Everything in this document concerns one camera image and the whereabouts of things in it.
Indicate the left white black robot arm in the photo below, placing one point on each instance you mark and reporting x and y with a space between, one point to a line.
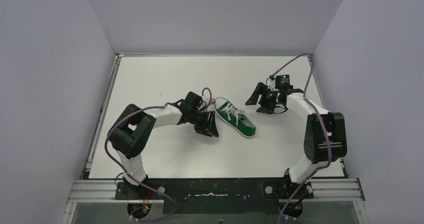
130 134

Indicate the aluminium front rail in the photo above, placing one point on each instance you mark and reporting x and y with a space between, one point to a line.
96 190

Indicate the green canvas sneaker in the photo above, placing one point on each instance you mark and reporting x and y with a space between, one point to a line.
245 128

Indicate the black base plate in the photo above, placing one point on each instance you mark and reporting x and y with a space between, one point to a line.
217 195

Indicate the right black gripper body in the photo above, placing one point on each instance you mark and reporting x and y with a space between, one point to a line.
265 100

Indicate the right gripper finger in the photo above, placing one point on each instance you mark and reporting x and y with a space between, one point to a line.
254 98
266 109

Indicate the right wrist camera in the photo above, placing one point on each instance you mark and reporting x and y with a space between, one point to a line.
283 82

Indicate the white shoelace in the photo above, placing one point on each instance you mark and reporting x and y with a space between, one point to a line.
233 115

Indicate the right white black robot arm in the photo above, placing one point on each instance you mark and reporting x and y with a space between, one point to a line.
325 132

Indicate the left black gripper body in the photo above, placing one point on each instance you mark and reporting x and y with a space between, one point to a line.
201 123

